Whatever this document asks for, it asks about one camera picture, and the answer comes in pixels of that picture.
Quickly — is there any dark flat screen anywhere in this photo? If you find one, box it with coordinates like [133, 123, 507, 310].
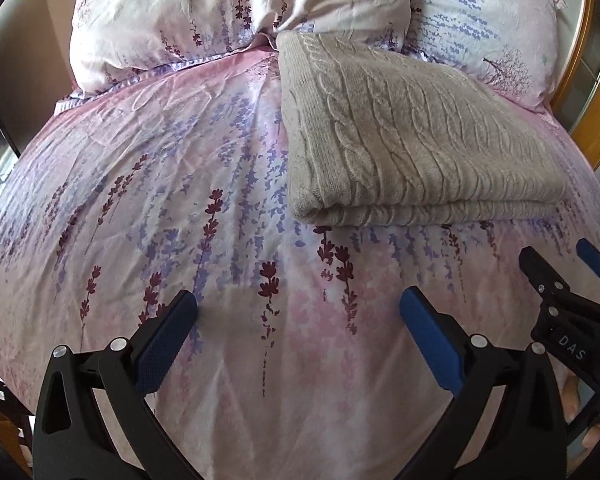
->
[0, 50, 23, 211]

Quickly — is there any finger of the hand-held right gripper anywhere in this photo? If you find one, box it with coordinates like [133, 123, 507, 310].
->
[519, 246, 582, 312]
[576, 238, 600, 312]

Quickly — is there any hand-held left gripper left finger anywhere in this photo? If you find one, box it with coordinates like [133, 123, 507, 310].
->
[32, 289, 203, 480]

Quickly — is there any floral pillow with tree print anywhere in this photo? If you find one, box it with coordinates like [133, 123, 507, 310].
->
[402, 0, 563, 113]

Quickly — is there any wooden door frame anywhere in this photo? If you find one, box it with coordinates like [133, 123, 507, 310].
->
[550, 0, 600, 172]

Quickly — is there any pale floral pillow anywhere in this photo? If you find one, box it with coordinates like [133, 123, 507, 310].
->
[70, 0, 413, 96]

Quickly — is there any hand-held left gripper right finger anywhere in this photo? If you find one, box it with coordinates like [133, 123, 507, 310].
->
[399, 286, 568, 480]

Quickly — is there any wooden furniture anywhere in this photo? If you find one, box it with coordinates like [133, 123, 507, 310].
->
[0, 350, 37, 480]

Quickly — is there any beige cable-knit sweater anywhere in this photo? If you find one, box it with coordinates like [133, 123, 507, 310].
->
[277, 30, 571, 227]

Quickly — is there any pink floral duvet cover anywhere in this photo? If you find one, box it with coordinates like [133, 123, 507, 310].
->
[0, 47, 600, 480]

